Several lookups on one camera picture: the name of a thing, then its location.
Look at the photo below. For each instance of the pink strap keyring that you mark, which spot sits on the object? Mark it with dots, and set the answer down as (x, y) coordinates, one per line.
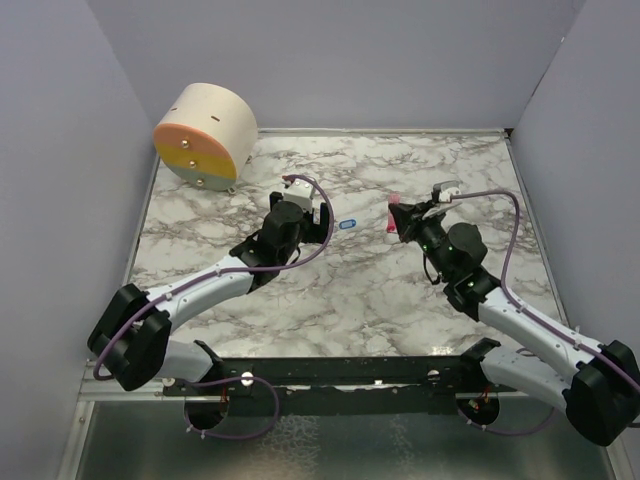
(394, 198)

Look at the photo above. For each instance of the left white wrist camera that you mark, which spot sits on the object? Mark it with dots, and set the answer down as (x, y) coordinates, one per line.
(300, 193)

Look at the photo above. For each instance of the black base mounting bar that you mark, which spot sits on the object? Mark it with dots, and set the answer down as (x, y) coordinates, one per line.
(341, 386)

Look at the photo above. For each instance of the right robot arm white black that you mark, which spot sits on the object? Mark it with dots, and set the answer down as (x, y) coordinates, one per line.
(595, 385)

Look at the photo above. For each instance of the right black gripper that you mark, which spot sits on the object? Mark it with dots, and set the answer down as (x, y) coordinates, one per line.
(412, 217)

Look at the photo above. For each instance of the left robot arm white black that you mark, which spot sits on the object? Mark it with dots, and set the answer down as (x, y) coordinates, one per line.
(132, 339)

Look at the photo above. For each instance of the cream cylinder tricolour face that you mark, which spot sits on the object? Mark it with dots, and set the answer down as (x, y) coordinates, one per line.
(207, 136)

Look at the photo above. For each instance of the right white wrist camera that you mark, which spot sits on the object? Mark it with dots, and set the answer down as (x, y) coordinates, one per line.
(444, 192)

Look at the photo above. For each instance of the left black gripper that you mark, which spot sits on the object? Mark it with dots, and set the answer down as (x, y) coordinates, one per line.
(316, 233)

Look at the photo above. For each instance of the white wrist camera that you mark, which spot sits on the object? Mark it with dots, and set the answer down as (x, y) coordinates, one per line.
(300, 193)
(444, 192)

